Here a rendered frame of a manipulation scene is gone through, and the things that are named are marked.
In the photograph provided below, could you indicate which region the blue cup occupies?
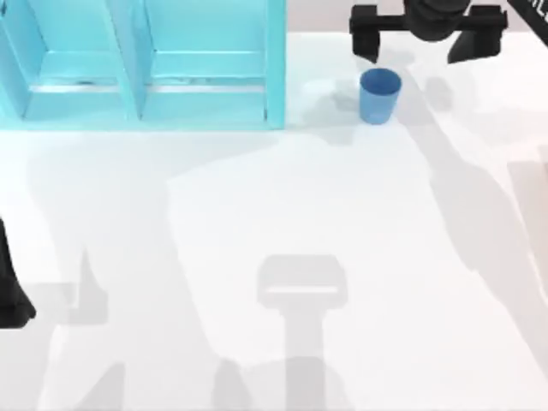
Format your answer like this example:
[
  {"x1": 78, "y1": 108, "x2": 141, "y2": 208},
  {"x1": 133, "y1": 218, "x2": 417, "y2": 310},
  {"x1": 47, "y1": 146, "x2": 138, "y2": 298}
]
[{"x1": 359, "y1": 67, "x2": 403, "y2": 127}]

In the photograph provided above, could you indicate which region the light blue rack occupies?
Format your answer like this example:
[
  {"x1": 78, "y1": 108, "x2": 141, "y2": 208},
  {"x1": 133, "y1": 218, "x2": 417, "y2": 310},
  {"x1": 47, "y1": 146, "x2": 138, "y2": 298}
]
[{"x1": 0, "y1": 0, "x2": 287, "y2": 132}]

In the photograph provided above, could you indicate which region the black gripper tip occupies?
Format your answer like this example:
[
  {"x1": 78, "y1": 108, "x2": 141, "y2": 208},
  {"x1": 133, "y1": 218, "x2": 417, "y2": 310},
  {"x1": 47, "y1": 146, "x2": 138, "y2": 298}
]
[{"x1": 0, "y1": 217, "x2": 38, "y2": 331}]

